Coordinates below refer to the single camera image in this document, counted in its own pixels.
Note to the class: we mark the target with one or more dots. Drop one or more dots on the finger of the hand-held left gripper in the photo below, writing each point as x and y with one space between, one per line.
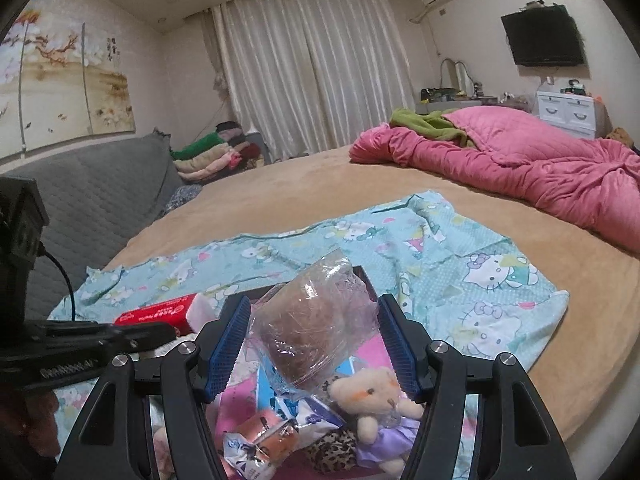
150 335

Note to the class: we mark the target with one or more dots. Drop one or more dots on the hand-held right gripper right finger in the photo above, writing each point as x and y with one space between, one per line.
400 345

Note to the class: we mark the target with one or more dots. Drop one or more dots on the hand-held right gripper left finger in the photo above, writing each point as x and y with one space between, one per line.
227 350

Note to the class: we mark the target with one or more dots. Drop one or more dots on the pink box with purple rim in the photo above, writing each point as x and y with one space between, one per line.
240 390

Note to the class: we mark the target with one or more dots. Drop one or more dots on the small teddy bear purple dress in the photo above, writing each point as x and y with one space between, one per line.
367 390

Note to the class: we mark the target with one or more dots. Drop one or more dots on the clear bag with brown filling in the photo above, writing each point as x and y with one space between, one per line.
310 330

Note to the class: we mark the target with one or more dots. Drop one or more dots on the cartoon figure packet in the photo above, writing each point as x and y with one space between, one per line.
265 435

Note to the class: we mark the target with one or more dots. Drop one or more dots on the white blue packet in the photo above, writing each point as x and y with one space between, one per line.
315 410

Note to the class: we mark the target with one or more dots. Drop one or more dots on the leopard print scrunchie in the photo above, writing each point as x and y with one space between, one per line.
330 452

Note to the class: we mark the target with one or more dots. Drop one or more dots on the person's left hand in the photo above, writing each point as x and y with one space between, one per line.
35 420

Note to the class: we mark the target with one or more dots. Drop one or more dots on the red tissue box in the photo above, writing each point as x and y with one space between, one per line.
160 312

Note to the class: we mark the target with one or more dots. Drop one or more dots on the cartoon cat printed blanket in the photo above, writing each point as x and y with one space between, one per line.
475 285

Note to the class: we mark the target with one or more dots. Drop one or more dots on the dark floral cloth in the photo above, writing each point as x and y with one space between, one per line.
182 197

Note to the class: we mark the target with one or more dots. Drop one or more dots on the grey quilted sofa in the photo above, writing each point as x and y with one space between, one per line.
100 200

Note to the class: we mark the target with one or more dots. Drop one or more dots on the tan round bed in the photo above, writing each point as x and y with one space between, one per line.
310 185

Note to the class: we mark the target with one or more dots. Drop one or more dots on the stack of folded clothes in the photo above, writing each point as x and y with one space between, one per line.
215 157

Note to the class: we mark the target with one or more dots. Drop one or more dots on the pink quilt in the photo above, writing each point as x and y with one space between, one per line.
525 170

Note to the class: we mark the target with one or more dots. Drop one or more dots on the green cloth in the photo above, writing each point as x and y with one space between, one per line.
425 125

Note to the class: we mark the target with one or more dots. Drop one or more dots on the dark patterned box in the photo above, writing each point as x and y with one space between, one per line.
437 95

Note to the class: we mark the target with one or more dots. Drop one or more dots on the arched table mirror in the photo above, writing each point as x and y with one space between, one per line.
462 80

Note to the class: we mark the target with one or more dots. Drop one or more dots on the white curtain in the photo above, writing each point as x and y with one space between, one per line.
310 70

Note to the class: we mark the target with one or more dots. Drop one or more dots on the white drawer cabinet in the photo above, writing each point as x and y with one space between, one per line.
570 110

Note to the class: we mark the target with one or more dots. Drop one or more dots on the brown stuffed toy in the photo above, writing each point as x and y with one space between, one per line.
619 136

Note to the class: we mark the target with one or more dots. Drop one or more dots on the blossom wall painting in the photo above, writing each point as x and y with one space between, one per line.
60 85

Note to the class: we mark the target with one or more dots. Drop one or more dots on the black wall television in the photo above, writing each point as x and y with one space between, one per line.
545 35

